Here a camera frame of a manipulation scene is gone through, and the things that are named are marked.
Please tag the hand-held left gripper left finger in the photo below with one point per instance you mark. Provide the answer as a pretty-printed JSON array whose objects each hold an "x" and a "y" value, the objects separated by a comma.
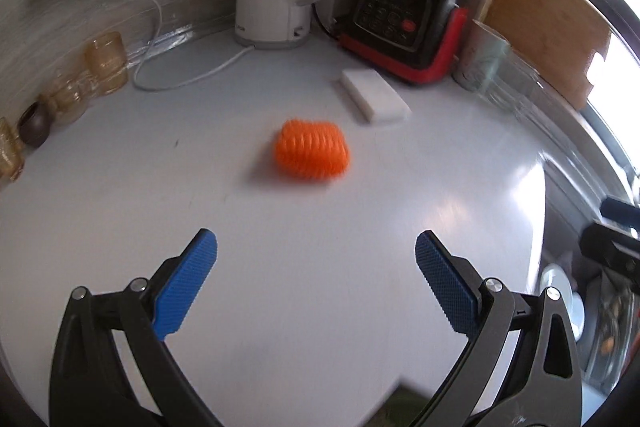
[{"x": 182, "y": 282}]

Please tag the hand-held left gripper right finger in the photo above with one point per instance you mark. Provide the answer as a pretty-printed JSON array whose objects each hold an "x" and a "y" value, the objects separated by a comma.
[{"x": 447, "y": 282}]

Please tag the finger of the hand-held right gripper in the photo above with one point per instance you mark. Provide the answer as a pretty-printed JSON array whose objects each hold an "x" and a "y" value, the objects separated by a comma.
[
  {"x": 622, "y": 209},
  {"x": 610, "y": 247}
]

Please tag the orange spiky brush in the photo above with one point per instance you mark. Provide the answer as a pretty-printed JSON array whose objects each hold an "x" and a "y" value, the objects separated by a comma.
[{"x": 312, "y": 149}]

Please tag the steel kitchen sink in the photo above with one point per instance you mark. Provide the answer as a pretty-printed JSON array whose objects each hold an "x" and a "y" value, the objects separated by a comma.
[{"x": 600, "y": 307}]

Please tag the white plate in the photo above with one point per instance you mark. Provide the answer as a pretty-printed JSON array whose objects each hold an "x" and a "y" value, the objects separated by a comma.
[{"x": 560, "y": 302}]

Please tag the clear glass container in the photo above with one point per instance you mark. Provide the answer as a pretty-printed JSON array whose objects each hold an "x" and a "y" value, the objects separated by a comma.
[{"x": 520, "y": 84}]

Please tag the white sponge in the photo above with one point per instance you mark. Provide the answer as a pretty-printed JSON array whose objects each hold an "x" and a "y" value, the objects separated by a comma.
[{"x": 372, "y": 94}]

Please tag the wooden cutting board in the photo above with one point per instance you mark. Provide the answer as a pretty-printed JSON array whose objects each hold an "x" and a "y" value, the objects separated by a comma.
[{"x": 545, "y": 22}]

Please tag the amber glass cup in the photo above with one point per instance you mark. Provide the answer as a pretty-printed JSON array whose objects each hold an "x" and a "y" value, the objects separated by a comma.
[
  {"x": 10, "y": 152},
  {"x": 106, "y": 63},
  {"x": 67, "y": 99}
]

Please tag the small brown pot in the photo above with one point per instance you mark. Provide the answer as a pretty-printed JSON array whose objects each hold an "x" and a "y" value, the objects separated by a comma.
[{"x": 34, "y": 124}]

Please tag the red and black blender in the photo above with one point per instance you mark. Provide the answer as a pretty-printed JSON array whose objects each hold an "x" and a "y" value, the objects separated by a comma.
[{"x": 400, "y": 17}]

